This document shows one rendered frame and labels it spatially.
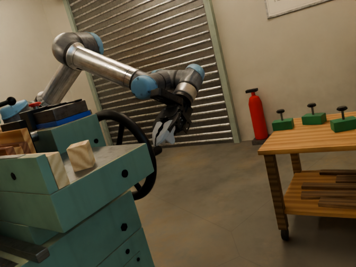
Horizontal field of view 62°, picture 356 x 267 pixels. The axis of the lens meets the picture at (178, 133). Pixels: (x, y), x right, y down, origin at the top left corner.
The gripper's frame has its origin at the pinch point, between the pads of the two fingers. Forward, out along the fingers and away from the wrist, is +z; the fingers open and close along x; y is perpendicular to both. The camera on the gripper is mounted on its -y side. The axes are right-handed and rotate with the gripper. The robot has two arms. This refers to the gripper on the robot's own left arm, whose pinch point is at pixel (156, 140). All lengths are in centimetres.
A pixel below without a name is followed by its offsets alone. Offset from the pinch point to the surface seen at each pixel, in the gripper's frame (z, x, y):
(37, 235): 38.5, -8.8, -20.6
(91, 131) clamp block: 10.5, 4.3, -16.4
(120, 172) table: 25.4, -18.7, -19.6
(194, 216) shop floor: -34, 62, 115
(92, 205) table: 32.7, -18.7, -21.2
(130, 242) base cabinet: 31.0, -10.7, -2.6
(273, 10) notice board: -243, 31, 85
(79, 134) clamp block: 13.5, 4.2, -18.7
